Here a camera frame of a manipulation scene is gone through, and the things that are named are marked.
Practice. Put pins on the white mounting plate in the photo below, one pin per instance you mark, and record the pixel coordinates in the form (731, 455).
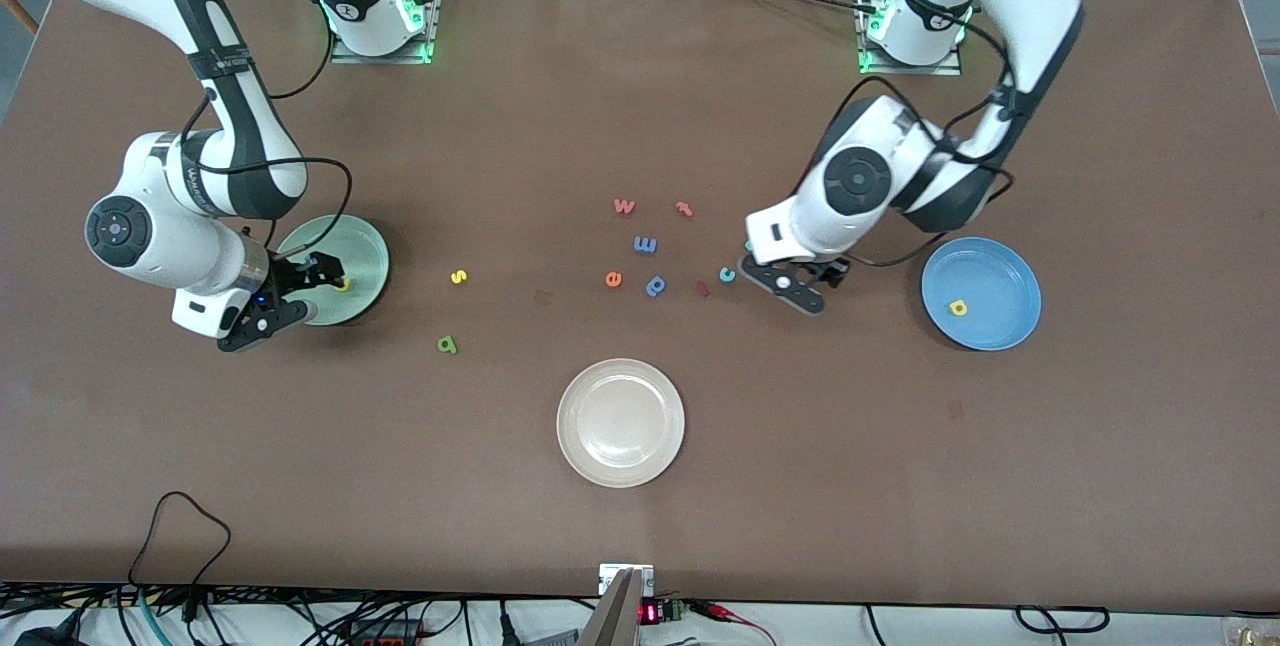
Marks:
(648, 578)

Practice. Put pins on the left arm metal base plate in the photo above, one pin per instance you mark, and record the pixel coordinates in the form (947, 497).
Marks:
(955, 66)

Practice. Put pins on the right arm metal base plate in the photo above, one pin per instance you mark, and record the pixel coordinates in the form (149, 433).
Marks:
(430, 11)

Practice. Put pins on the blue letter p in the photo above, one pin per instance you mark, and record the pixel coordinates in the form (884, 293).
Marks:
(656, 285)

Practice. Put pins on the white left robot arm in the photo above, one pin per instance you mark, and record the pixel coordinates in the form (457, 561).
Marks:
(860, 176)

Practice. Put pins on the pink letter w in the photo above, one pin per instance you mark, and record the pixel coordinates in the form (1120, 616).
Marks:
(624, 206)

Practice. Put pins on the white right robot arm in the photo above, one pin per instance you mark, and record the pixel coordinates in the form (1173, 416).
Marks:
(150, 226)

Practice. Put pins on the grey camera mount arm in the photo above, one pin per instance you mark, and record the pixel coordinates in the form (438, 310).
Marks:
(615, 616)

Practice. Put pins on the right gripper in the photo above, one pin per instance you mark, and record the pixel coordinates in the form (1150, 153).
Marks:
(291, 277)

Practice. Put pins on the blue plate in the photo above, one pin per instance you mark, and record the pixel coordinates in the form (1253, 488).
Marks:
(990, 276)

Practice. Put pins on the cream white plate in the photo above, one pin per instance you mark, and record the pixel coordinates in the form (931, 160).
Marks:
(620, 423)

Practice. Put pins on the red digit display module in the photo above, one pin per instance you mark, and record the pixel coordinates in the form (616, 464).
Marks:
(650, 613)

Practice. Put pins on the green plate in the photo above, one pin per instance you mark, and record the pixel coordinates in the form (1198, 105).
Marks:
(355, 251)

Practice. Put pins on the blue letter m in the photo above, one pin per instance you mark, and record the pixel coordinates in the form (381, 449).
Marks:
(645, 244)

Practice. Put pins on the green letter a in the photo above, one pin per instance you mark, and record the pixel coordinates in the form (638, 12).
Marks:
(447, 344)

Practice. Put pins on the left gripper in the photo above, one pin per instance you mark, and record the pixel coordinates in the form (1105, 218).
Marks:
(829, 272)

